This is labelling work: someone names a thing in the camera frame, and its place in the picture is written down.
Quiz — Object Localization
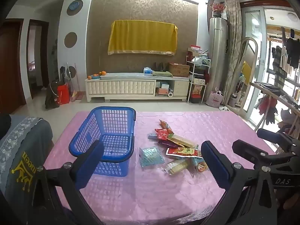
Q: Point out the long cracker pack green ends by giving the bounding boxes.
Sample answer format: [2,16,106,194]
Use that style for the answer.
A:
[167,134,197,149]

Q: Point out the light blue striped snack pack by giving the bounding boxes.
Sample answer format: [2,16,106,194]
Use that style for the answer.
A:
[139,146,165,168]

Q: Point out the clear cracker pack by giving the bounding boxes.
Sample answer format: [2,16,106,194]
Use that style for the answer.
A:
[163,159,191,175]

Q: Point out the purple snack packet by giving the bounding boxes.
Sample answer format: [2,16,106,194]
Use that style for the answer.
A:
[158,140,179,148]

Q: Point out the white slippers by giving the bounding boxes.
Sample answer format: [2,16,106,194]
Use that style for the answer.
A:
[219,106,230,111]

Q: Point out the blue plastic basket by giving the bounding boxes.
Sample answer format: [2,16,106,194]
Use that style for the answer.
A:
[69,106,136,177]

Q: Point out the pink shopping bag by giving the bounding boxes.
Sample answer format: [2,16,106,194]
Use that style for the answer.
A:
[206,88,224,108]

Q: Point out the pink quilted table cover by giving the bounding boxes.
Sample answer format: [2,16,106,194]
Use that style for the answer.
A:
[43,110,277,225]

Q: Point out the black bag on floor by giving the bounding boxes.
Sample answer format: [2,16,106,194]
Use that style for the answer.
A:
[45,81,59,110]

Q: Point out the red long snack packet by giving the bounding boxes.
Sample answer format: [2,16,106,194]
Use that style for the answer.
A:
[166,147,202,158]

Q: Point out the broom and dustpan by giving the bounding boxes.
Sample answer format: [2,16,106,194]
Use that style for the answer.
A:
[66,63,84,102]

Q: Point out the red bag on floor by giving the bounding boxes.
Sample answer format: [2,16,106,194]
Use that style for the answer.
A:
[57,83,70,105]

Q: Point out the white standing air conditioner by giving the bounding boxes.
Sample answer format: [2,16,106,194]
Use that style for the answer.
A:
[205,17,228,99]

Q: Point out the orange stick snack pack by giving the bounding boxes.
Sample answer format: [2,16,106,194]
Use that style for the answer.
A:
[160,120,174,134]

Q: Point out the white TV cabinet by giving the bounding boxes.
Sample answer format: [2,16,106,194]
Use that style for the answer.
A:
[85,73,189,102]

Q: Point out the oranges on blue plate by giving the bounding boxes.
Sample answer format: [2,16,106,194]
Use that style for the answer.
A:
[87,71,107,80]

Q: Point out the patterned curtain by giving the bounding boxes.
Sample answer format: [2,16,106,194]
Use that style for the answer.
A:
[223,0,242,104]

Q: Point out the white metal shelf rack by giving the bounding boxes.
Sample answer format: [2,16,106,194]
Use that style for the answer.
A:
[186,45,211,104]

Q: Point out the cardboard box on cabinet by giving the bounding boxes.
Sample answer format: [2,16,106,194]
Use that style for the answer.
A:
[168,62,190,78]

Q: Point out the blue tissue pack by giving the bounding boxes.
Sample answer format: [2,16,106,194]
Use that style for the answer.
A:
[143,67,153,75]

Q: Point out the green folded cloth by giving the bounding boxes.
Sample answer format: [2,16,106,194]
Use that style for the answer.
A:
[152,71,173,77]

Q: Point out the yellow cloth covered television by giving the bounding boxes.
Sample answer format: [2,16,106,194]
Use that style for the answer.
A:
[107,20,178,56]

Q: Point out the round wall decoration lower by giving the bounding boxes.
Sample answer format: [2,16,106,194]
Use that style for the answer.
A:
[64,32,77,48]

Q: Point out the round wall plate upper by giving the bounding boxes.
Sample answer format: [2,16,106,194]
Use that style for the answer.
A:
[67,0,83,16]

